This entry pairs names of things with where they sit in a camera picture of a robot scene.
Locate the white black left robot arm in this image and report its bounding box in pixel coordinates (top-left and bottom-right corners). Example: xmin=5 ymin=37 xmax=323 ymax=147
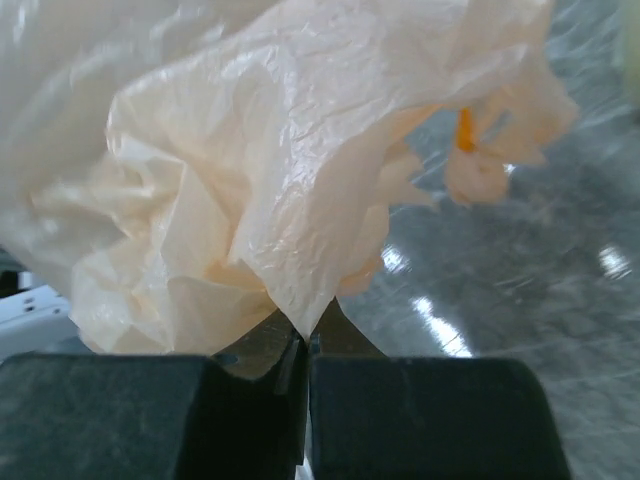
xmin=1 ymin=270 xmax=77 ymax=360

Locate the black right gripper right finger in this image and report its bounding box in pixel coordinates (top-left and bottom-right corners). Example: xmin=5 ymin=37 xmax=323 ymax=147
xmin=309 ymin=301 xmax=571 ymax=479

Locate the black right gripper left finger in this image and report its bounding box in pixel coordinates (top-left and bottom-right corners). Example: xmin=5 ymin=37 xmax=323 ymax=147
xmin=1 ymin=313 xmax=306 ymax=479

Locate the translucent orange plastic bag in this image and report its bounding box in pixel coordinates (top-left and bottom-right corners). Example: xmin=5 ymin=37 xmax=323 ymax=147
xmin=1 ymin=1 xmax=576 ymax=354

